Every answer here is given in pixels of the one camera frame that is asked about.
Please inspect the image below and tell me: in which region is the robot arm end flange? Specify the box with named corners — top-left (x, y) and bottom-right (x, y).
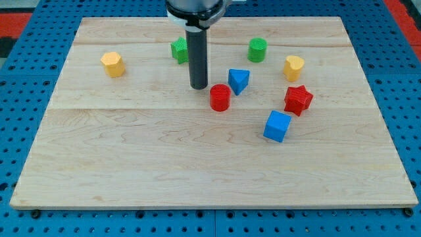
top-left (165, 0), bottom-right (232, 32)

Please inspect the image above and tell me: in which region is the green cylinder block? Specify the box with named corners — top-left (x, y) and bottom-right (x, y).
top-left (247, 38), bottom-right (268, 63)

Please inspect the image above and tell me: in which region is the wooden board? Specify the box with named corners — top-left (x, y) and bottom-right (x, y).
top-left (10, 16), bottom-right (418, 210)

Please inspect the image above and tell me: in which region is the red star block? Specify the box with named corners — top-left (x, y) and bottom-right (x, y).
top-left (284, 85), bottom-right (313, 117)

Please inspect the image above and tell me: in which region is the yellow hexagon block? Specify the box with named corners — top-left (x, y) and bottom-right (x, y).
top-left (101, 51), bottom-right (126, 78)

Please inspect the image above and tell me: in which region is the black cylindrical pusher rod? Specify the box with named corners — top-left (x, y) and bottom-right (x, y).
top-left (186, 30), bottom-right (208, 90)

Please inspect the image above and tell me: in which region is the blue cube block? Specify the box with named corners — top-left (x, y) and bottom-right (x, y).
top-left (263, 111), bottom-right (291, 143)

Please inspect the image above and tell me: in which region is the red cylinder block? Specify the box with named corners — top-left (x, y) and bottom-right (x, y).
top-left (210, 84), bottom-right (231, 112)

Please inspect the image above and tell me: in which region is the green star block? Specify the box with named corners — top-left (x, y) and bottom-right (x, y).
top-left (170, 37), bottom-right (189, 64)

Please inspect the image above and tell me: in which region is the yellow heart block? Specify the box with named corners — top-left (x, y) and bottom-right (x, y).
top-left (283, 55), bottom-right (305, 82)

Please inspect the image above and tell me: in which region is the blue triangle block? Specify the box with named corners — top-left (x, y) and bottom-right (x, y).
top-left (228, 68), bottom-right (250, 95)

